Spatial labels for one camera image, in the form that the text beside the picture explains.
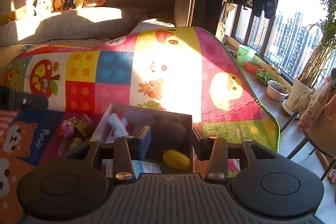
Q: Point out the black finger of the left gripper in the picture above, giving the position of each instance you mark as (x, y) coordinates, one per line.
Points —
(11, 99)

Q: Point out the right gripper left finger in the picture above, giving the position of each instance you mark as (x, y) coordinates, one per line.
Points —
(126, 149)

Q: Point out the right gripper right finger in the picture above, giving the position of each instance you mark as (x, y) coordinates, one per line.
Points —
(213, 149)

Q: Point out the yellow ribbed corn toy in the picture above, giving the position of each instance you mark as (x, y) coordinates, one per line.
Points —
(176, 159)

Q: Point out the black round object in box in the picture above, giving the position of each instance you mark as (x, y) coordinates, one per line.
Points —
(167, 132)

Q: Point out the blue packet in box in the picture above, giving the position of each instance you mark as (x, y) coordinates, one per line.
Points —
(145, 167)

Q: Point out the white tube in box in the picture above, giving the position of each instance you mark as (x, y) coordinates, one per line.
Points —
(118, 126)

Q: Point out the white cardboard box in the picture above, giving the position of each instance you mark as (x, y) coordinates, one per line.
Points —
(137, 118)

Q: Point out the pink pig figurine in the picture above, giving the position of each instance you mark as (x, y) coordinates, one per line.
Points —
(67, 127)

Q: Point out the colourful cartoon play mat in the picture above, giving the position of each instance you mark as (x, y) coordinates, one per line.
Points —
(180, 70)

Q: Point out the white enamel basin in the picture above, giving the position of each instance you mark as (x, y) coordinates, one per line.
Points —
(276, 91)

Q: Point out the red plant pot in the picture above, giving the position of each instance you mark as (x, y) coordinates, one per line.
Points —
(253, 67)

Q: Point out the green plastic bucket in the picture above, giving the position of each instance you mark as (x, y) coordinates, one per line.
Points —
(245, 54)

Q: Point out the grey sofa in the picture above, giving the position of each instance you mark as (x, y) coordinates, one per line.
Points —
(85, 23)

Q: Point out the pink patterned clothes pile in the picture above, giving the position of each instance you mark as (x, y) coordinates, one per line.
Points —
(312, 103)

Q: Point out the round table with legs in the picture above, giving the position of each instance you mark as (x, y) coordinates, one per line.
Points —
(321, 135)

